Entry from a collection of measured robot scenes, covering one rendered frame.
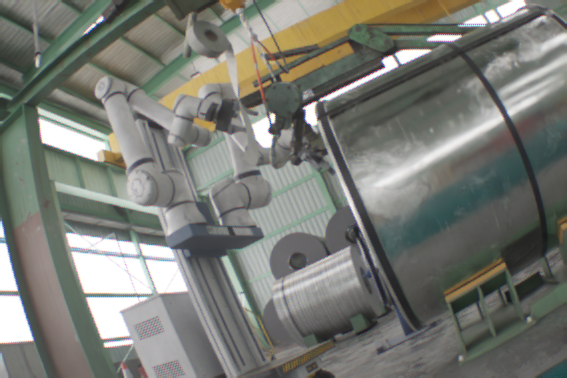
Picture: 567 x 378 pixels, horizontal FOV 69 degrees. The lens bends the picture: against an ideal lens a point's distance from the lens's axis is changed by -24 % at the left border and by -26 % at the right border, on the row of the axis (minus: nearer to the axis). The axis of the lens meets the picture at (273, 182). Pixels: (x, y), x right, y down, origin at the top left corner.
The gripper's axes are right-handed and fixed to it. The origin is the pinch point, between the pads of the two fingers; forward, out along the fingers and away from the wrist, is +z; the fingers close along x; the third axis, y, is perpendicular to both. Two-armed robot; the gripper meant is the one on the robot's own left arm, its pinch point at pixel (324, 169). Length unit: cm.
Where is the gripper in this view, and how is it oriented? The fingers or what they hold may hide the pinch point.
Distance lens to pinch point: 255.6
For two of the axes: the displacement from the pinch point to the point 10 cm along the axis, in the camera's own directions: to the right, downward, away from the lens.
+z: 5.8, 6.1, -5.4
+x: 6.1, 1.2, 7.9
